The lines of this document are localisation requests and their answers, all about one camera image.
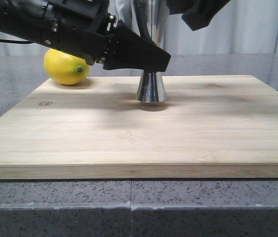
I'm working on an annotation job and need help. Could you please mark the steel double jigger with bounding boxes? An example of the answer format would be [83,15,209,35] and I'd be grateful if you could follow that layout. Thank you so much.
[133,0,170,103]

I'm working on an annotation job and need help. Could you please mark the grey curtain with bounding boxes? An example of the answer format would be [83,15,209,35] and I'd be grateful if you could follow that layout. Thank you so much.
[0,0,278,56]

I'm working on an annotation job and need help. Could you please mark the wooden cutting board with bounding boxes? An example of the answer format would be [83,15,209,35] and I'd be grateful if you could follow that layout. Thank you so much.
[0,75,278,179]

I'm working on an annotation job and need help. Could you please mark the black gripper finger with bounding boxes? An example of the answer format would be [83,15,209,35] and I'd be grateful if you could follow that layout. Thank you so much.
[181,0,230,31]
[103,20,171,72]

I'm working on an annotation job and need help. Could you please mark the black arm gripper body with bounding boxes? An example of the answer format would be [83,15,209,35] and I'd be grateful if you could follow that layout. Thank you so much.
[30,0,112,65]

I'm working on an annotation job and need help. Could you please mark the yellow lemon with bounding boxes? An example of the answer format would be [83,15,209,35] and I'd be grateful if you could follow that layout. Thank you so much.
[43,49,90,85]

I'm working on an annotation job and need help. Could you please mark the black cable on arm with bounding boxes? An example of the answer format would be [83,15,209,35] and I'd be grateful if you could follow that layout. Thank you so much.
[0,36,35,45]

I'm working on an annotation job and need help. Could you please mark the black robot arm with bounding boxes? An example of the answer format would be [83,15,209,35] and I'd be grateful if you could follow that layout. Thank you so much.
[0,0,171,72]

